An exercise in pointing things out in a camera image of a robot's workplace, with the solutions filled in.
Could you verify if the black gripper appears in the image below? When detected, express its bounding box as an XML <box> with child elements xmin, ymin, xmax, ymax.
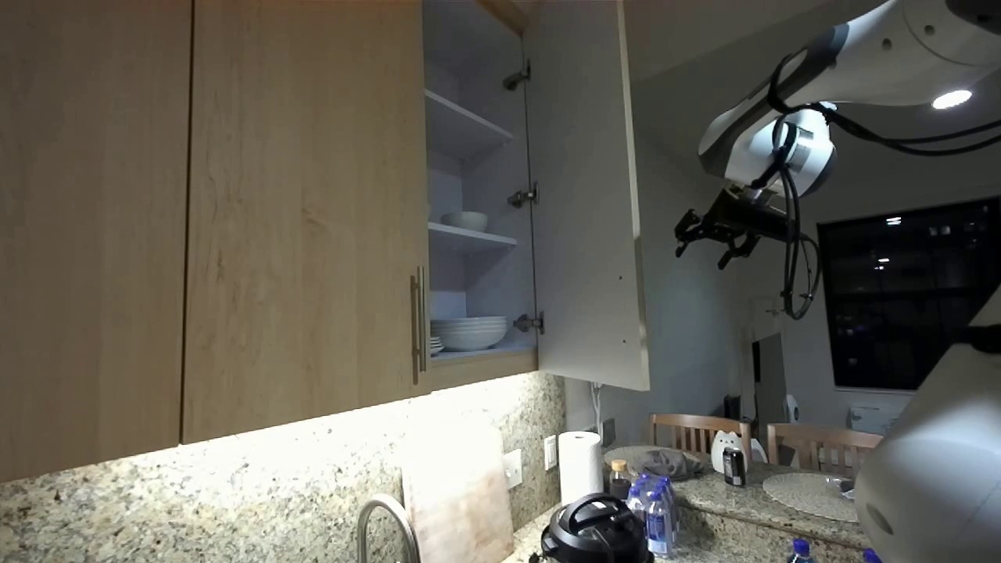
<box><xmin>674</xmin><ymin>184</ymin><xmax>792</xmax><ymax>274</ymax></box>

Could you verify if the wooden cupboard door white inside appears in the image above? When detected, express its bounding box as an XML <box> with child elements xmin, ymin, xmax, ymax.
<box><xmin>515</xmin><ymin>0</ymin><xmax>653</xmax><ymax>396</ymax></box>

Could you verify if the white cupboard interior with shelves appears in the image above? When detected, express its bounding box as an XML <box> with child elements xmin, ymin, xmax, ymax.
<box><xmin>419</xmin><ymin>0</ymin><xmax>544</xmax><ymax>396</ymax></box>

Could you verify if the wide wooden cupboard door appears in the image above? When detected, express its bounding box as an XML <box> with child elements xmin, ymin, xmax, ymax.
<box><xmin>183</xmin><ymin>0</ymin><xmax>431</xmax><ymax>443</ymax></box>

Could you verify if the narrow wooden cupboard door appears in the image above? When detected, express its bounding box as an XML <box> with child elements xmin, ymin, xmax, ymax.
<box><xmin>0</xmin><ymin>0</ymin><xmax>198</xmax><ymax>484</ymax></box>

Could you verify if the grey interior door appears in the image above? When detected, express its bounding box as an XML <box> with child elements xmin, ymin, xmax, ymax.
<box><xmin>750</xmin><ymin>333</ymin><xmax>792</xmax><ymax>440</ymax></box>

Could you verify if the dark night window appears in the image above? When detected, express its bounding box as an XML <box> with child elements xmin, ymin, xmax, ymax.
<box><xmin>815</xmin><ymin>195</ymin><xmax>1001</xmax><ymax>396</ymax></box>

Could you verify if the wooden dining chair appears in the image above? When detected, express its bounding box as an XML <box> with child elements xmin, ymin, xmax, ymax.
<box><xmin>649</xmin><ymin>409</ymin><xmax>754</xmax><ymax>464</ymax></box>
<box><xmin>764</xmin><ymin>419</ymin><xmax>888</xmax><ymax>479</ymax></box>

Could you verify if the white jug with black print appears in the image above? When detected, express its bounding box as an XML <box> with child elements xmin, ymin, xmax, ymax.
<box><xmin>711</xmin><ymin>430</ymin><xmax>769</xmax><ymax>490</ymax></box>

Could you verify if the small white bowl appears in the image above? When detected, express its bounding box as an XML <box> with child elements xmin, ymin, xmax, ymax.
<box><xmin>440</xmin><ymin>211</ymin><xmax>491</xmax><ymax>236</ymax></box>

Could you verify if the large white bowl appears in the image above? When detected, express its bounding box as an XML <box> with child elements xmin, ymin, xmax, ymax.
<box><xmin>431</xmin><ymin>312</ymin><xmax>514</xmax><ymax>355</ymax></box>

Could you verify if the white paper towel roll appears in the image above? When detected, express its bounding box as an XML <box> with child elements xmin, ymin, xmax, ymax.
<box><xmin>556</xmin><ymin>430</ymin><xmax>608</xmax><ymax>506</ymax></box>

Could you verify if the round beige placemat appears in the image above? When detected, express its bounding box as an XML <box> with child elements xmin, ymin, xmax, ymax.
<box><xmin>761</xmin><ymin>470</ymin><xmax>870</xmax><ymax>526</ymax></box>

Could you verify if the light wooden cutting board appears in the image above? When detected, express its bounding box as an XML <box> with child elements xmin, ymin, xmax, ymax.
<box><xmin>402</xmin><ymin>419</ymin><xmax>515</xmax><ymax>563</ymax></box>

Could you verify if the chrome kitchen faucet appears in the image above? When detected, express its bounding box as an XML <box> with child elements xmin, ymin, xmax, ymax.
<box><xmin>354</xmin><ymin>496</ymin><xmax>423</xmax><ymax>563</ymax></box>

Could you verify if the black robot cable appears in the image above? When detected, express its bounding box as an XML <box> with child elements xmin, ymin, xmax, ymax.
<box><xmin>767</xmin><ymin>51</ymin><xmax>1001</xmax><ymax>323</ymax></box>

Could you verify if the metal bar door handle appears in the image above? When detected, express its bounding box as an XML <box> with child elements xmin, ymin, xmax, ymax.
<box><xmin>407</xmin><ymin>265</ymin><xmax>430</xmax><ymax>388</ymax></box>

